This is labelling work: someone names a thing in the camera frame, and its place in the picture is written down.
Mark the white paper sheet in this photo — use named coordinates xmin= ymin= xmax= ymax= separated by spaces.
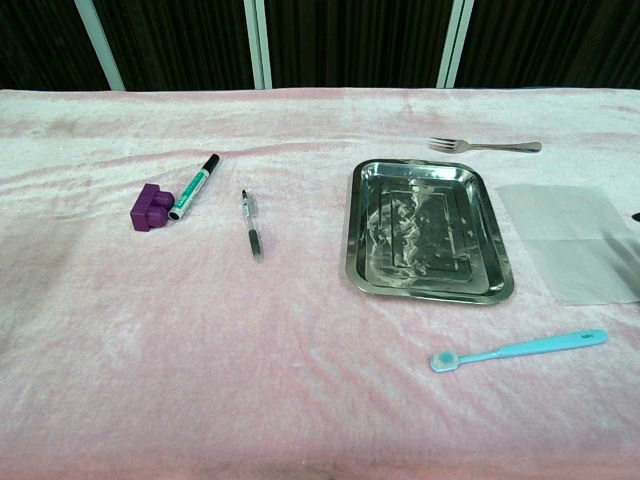
xmin=494 ymin=183 xmax=640 ymax=307

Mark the stainless steel tray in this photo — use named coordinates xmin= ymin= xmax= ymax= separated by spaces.
xmin=344 ymin=158 xmax=516 ymax=306

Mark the stainless steel fork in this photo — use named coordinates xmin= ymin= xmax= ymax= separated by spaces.
xmin=428 ymin=137 xmax=543 ymax=154

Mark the light blue toothbrush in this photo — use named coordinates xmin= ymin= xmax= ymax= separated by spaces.
xmin=429 ymin=328 xmax=610 ymax=374

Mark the clear black gel pen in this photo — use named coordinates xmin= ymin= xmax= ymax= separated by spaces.
xmin=240 ymin=189 xmax=264 ymax=263

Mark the green whiteboard marker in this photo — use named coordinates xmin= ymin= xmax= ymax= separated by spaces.
xmin=167 ymin=153 xmax=222 ymax=222

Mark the pink velvet table cloth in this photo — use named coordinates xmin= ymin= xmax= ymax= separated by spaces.
xmin=0 ymin=87 xmax=640 ymax=480

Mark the purple plastic block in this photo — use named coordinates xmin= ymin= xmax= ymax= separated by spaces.
xmin=129 ymin=182 xmax=176 ymax=233

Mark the black pleated curtain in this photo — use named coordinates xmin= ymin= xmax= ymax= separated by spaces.
xmin=0 ymin=0 xmax=640 ymax=93

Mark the white metal frame post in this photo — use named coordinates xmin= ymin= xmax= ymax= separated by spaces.
xmin=73 ymin=0 xmax=125 ymax=92
xmin=436 ymin=0 xmax=475 ymax=90
xmin=243 ymin=0 xmax=274 ymax=91

